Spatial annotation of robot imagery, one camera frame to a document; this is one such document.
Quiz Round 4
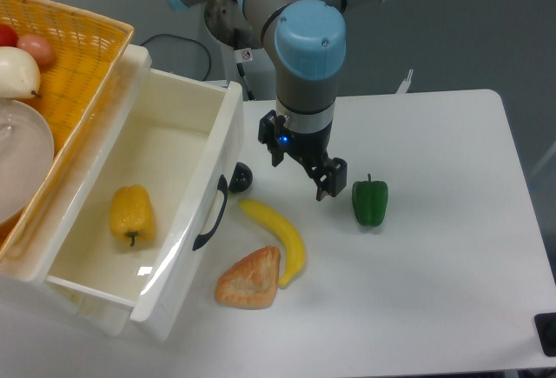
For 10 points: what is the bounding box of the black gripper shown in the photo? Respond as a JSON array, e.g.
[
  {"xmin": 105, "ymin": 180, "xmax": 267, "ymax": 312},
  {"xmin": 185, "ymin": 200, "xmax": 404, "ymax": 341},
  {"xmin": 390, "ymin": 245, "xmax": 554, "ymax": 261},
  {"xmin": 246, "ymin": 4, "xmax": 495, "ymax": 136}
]
[{"xmin": 258, "ymin": 110, "xmax": 348, "ymax": 202}]

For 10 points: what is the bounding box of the white drawer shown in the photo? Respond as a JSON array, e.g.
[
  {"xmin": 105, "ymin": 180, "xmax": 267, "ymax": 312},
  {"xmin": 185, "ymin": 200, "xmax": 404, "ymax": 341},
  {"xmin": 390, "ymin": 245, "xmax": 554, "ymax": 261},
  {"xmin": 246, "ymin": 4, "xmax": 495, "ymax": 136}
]
[{"xmin": 46, "ymin": 70, "xmax": 243, "ymax": 341}]

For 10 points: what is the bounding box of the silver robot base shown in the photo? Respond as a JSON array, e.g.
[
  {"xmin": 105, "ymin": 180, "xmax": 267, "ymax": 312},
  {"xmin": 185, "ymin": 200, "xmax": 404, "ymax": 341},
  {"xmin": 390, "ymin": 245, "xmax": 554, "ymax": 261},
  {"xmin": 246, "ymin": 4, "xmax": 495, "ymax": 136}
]
[{"xmin": 203, "ymin": 0, "xmax": 279, "ymax": 102}]

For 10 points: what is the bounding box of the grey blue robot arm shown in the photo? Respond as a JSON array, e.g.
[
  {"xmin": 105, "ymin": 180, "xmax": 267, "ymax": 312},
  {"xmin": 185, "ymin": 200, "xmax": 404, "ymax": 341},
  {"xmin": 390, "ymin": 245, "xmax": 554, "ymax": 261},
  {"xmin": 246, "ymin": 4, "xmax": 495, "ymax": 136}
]
[{"xmin": 169, "ymin": 0, "xmax": 386, "ymax": 198}]

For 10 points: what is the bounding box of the white drawer cabinet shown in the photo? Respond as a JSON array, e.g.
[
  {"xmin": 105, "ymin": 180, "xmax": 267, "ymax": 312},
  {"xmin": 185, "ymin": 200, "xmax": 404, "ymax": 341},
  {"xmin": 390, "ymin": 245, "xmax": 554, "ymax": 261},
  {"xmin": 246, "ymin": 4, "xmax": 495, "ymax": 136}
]
[{"xmin": 1, "ymin": 45, "xmax": 151, "ymax": 335}]

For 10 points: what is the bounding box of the green bell pepper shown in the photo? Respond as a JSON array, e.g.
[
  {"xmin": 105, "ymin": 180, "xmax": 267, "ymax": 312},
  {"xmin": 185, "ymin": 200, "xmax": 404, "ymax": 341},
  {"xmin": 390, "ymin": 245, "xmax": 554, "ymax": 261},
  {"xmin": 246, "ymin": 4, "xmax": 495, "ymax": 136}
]
[{"xmin": 351, "ymin": 174, "xmax": 389, "ymax": 227}]

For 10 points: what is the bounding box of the black ball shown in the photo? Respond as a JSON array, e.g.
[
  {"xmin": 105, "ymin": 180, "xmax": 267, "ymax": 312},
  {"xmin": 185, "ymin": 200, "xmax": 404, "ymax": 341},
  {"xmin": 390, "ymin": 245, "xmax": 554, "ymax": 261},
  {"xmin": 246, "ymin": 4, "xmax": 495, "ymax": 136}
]
[{"xmin": 228, "ymin": 162, "xmax": 253, "ymax": 194}]

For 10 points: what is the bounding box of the yellow banana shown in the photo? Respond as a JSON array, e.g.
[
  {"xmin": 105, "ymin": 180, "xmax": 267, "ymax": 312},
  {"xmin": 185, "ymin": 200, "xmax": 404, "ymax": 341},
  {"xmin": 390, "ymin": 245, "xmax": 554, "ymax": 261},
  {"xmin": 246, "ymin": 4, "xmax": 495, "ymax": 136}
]
[{"xmin": 239, "ymin": 198, "xmax": 307, "ymax": 289}]

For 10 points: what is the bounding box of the brown pastry turnover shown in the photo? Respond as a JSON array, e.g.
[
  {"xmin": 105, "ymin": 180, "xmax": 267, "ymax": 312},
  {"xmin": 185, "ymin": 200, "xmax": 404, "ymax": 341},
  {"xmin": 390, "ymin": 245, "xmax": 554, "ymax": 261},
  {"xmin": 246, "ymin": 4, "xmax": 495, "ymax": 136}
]
[{"xmin": 214, "ymin": 246, "xmax": 281, "ymax": 309}]

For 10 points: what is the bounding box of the yellow bell pepper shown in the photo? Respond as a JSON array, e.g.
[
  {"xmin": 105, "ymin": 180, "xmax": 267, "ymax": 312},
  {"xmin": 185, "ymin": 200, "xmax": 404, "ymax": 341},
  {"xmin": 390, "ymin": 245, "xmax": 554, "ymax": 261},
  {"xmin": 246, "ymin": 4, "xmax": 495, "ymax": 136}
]
[{"xmin": 109, "ymin": 184, "xmax": 156, "ymax": 247}]

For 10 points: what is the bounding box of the black corner clamp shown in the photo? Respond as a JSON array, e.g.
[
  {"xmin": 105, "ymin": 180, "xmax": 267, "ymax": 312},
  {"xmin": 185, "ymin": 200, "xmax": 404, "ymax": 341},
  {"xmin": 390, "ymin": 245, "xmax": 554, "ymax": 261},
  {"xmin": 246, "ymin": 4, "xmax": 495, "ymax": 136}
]
[{"xmin": 533, "ymin": 312, "xmax": 556, "ymax": 357}]

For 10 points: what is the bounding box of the yellow woven basket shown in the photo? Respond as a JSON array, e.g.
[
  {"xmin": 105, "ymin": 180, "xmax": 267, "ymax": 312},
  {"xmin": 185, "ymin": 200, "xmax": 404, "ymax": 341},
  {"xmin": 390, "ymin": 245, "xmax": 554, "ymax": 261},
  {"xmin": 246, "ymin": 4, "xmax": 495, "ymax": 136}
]
[{"xmin": 1, "ymin": 0, "xmax": 134, "ymax": 255}]

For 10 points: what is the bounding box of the white plate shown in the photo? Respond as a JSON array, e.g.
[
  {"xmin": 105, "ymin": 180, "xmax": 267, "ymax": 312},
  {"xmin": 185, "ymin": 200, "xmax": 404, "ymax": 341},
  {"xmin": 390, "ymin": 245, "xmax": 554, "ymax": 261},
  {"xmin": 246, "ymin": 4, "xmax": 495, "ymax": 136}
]
[{"xmin": 1, "ymin": 99, "xmax": 54, "ymax": 223}]

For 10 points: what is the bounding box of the pink peach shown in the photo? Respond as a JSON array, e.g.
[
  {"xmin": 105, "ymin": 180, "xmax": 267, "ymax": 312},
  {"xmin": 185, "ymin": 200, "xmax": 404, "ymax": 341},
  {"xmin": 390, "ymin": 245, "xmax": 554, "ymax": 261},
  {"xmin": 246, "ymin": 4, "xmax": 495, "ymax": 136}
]
[{"xmin": 17, "ymin": 34, "xmax": 56, "ymax": 67}]

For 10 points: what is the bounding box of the white pear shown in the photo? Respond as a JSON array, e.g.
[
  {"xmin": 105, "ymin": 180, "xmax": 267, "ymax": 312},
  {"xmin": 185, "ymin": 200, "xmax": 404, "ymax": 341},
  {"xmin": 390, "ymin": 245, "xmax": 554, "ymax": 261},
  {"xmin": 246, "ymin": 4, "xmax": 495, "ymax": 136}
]
[{"xmin": 1, "ymin": 46, "xmax": 41, "ymax": 99}]

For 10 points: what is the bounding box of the red tomato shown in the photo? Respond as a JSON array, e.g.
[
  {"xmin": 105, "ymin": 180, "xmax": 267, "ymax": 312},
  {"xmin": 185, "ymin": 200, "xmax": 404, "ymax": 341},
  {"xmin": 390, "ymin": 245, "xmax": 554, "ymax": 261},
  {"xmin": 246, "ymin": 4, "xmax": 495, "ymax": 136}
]
[{"xmin": 0, "ymin": 23, "xmax": 19, "ymax": 47}]

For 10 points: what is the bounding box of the white table bracket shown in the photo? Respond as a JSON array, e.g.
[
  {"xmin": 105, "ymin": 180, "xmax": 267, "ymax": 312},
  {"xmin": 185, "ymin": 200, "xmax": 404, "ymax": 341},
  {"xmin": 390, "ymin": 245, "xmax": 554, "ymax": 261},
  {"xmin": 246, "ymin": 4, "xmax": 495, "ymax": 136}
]
[{"xmin": 396, "ymin": 69, "xmax": 414, "ymax": 94}]

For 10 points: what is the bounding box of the black cable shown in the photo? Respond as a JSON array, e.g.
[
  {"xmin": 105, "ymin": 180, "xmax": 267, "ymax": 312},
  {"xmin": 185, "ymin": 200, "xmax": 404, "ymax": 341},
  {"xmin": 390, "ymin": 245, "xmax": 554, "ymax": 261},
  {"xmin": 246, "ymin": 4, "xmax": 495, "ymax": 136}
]
[{"xmin": 139, "ymin": 33, "xmax": 213, "ymax": 82}]

